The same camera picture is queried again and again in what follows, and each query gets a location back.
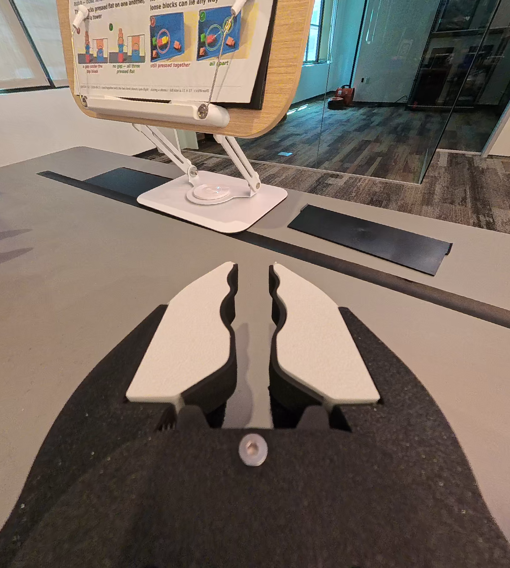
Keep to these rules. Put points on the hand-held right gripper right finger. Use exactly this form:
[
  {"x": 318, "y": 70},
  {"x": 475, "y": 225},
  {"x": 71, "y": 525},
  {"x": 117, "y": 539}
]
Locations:
[{"x": 321, "y": 346}]

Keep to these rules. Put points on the red floor blower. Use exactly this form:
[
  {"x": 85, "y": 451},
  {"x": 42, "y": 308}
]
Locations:
[{"x": 341, "y": 95}]

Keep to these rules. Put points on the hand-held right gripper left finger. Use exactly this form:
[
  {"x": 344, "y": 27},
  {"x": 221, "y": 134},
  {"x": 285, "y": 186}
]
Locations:
[{"x": 184, "y": 346}]

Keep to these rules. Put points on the wooden document stand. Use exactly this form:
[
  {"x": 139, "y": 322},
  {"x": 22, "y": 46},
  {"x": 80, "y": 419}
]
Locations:
[{"x": 288, "y": 66}]

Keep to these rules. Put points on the printed instruction sheet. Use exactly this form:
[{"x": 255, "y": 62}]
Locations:
[{"x": 170, "y": 44}]

